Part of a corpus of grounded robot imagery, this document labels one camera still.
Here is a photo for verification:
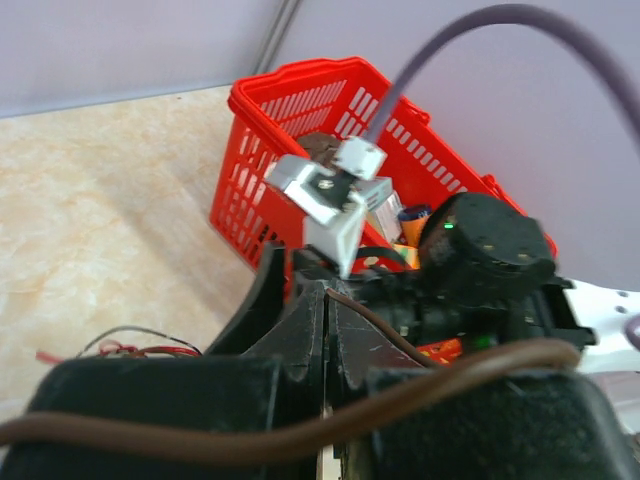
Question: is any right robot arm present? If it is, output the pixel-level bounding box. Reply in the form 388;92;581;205
349;193;639;374

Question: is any brown round lid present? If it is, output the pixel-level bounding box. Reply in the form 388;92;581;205
297;132;341;167

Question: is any red plastic basket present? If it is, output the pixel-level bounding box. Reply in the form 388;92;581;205
208;56;559;276

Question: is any orange sponge package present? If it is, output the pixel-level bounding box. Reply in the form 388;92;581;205
416;338;462;365

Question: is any red wire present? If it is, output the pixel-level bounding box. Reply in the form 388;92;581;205
34;325;204;364

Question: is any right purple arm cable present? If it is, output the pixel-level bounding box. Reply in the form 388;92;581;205
367;3;640;351

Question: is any orange cylindrical can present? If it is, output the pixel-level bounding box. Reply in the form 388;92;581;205
397;204;432;248

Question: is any brown wire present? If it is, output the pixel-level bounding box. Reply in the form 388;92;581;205
0;287;581;469

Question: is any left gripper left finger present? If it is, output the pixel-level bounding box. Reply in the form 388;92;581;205
1;247;325;479

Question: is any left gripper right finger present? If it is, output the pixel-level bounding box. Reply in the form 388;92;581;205
324;279;636;480

